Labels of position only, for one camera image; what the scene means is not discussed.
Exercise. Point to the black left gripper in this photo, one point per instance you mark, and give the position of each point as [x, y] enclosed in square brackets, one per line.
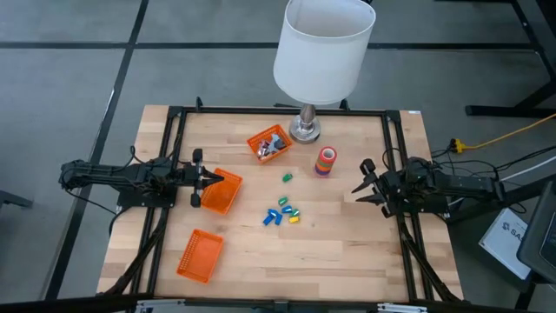
[196, 176]

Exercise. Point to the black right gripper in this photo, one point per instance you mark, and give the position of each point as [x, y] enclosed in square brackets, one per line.
[391, 187]

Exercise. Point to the orange plastic basket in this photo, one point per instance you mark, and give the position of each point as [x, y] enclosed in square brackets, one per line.
[254, 141]
[221, 193]
[200, 256]

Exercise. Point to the purple tape roll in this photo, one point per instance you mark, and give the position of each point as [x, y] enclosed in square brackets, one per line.
[322, 172]

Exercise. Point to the green tape roll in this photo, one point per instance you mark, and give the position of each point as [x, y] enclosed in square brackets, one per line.
[323, 165]
[282, 201]

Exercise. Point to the red tape roll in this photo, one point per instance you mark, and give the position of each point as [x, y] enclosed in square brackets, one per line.
[322, 157]

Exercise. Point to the lilac staple remover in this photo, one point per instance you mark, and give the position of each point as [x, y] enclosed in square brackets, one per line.
[262, 151]

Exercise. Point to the blue mini stapler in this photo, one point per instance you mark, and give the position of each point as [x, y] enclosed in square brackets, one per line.
[287, 209]
[278, 219]
[273, 212]
[268, 220]

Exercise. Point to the light blue staple remover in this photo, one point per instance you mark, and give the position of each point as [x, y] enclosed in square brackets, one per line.
[275, 141]

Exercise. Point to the green mini stapler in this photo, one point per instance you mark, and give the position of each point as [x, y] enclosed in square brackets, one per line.
[295, 212]
[287, 177]

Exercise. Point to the yellow mini stapler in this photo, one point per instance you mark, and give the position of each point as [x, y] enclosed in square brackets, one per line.
[294, 219]

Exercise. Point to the dark staple remover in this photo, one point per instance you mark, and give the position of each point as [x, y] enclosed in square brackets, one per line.
[283, 144]

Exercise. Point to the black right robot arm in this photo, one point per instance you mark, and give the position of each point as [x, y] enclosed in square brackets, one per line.
[460, 184]

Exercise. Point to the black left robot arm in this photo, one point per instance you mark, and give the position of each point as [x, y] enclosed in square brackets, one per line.
[108, 174]

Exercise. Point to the white printed box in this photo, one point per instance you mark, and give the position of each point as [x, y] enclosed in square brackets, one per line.
[504, 243]

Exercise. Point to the table lamp white shade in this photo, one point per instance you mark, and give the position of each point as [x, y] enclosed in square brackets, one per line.
[323, 52]

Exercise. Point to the black desk legs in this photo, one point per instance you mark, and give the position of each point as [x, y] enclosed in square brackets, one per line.
[512, 111]

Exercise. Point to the black monitor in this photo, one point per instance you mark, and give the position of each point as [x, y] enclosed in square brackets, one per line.
[540, 235]

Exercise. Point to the black chair base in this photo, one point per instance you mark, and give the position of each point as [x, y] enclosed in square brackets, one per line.
[13, 200]

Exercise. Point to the black frame clamp knob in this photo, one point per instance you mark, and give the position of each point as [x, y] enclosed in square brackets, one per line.
[344, 104]
[198, 103]

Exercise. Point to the silver metal bracket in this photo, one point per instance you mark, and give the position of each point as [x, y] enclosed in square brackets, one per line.
[152, 307]
[401, 308]

